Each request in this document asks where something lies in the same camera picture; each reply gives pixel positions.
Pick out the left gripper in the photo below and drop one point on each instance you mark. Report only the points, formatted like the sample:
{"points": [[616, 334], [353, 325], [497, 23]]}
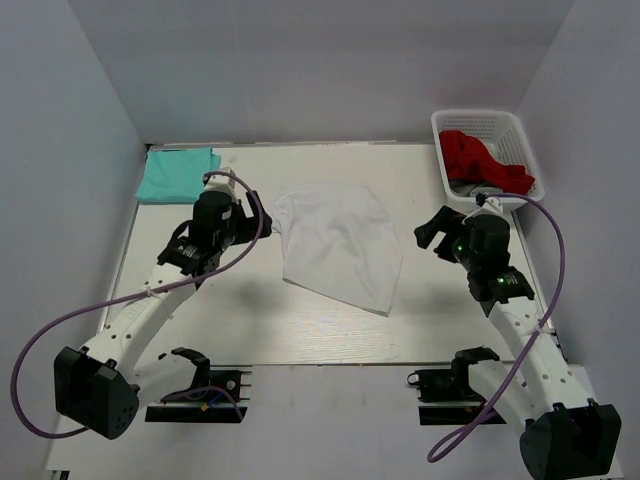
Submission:
{"points": [[250, 225]]}

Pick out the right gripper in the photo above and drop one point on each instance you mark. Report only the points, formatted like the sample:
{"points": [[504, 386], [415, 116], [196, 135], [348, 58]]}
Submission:
{"points": [[446, 221]]}

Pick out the white t-shirt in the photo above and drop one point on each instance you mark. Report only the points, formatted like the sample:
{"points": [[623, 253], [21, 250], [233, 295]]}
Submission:
{"points": [[338, 241]]}

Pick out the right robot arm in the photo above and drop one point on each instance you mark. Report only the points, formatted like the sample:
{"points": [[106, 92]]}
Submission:
{"points": [[564, 433]]}

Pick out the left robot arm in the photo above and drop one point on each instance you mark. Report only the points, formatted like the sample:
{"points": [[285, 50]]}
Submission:
{"points": [[102, 385]]}

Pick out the grey t-shirt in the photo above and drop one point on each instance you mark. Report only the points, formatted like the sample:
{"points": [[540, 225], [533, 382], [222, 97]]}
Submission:
{"points": [[471, 190]]}

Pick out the red t-shirt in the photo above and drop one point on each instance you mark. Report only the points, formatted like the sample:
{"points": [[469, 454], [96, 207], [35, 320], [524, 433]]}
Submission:
{"points": [[466, 159]]}

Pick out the folded teal t-shirt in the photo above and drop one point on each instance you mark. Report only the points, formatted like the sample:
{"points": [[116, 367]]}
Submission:
{"points": [[175, 176]]}

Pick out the white plastic basket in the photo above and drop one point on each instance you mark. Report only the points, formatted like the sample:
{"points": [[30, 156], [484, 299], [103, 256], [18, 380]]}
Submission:
{"points": [[501, 132]]}

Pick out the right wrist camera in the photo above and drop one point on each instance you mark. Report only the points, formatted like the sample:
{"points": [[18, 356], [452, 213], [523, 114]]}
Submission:
{"points": [[497, 204]]}

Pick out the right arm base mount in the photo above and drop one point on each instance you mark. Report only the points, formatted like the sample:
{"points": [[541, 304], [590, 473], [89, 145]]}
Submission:
{"points": [[444, 394]]}

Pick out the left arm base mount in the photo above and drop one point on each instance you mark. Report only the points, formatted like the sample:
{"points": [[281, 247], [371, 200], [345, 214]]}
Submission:
{"points": [[215, 395]]}

